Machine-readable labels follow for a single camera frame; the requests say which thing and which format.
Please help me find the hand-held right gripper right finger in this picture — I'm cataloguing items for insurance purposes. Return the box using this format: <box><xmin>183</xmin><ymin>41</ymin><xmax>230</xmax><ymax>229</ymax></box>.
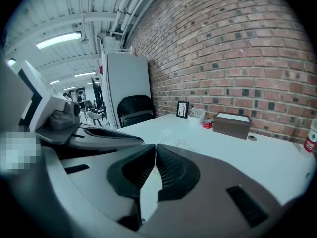
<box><xmin>138</xmin><ymin>144</ymin><xmax>284</xmax><ymax>238</ymax></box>

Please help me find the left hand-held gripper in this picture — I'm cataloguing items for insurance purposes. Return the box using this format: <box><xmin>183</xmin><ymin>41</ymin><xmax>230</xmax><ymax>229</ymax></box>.
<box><xmin>0</xmin><ymin>59</ymin><xmax>141</xmax><ymax>145</ymax></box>

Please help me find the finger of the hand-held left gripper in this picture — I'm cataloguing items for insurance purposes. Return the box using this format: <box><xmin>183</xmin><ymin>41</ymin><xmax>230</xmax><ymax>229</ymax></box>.
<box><xmin>71</xmin><ymin>132</ymin><xmax>145</xmax><ymax>156</ymax></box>

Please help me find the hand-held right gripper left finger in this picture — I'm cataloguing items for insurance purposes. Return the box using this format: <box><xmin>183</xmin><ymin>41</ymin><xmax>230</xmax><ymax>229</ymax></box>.
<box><xmin>7</xmin><ymin>144</ymin><xmax>157</xmax><ymax>238</ymax></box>

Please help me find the white cloth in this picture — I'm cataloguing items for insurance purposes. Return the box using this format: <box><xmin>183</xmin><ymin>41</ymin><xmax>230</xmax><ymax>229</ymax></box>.
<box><xmin>158</xmin><ymin>132</ymin><xmax>184</xmax><ymax>147</ymax></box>

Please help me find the white shell chair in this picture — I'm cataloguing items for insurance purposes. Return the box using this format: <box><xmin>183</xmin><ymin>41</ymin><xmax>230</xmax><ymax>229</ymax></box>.
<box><xmin>86</xmin><ymin>110</ymin><xmax>110</xmax><ymax>127</ymax></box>

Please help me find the black folding chair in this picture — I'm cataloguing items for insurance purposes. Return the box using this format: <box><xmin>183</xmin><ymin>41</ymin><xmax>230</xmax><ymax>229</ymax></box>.
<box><xmin>117</xmin><ymin>95</ymin><xmax>157</xmax><ymax>129</ymax></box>

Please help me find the white desk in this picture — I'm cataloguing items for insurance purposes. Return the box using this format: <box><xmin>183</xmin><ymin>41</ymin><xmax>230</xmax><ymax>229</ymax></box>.
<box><xmin>116</xmin><ymin>113</ymin><xmax>317</xmax><ymax>208</ymax></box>

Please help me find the grey partition panel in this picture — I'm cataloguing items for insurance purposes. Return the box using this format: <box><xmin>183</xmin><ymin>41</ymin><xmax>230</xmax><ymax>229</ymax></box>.
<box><xmin>101</xmin><ymin>52</ymin><xmax>153</xmax><ymax>130</ymax></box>

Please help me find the brown wooden box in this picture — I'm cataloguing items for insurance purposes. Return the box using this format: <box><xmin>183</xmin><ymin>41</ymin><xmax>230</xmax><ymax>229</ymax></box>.
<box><xmin>212</xmin><ymin>112</ymin><xmax>252</xmax><ymax>141</ymax></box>

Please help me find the white pen holder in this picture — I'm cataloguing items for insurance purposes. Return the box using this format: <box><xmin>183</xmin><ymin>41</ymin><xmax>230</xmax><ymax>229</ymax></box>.
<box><xmin>188</xmin><ymin>109</ymin><xmax>206</xmax><ymax>127</ymax></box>

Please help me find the clear red-label water bottle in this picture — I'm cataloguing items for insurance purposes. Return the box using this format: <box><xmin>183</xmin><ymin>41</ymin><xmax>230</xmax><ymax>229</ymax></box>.
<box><xmin>303</xmin><ymin>118</ymin><xmax>317</xmax><ymax>154</ymax></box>

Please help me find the white ceiling pipe bundle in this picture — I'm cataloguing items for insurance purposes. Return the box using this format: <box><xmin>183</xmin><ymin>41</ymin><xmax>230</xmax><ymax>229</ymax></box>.
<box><xmin>109</xmin><ymin>0</ymin><xmax>159</xmax><ymax>34</ymax></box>

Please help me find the left hand-held gripper camera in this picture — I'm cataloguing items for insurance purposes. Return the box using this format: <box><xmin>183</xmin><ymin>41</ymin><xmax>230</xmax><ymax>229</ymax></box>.
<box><xmin>49</xmin><ymin>100</ymin><xmax>81</xmax><ymax>131</ymax></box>

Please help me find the black picture frame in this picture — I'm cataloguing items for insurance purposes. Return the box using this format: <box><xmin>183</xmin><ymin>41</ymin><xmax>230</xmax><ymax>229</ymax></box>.
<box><xmin>176</xmin><ymin>100</ymin><xmax>190</xmax><ymax>119</ymax></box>

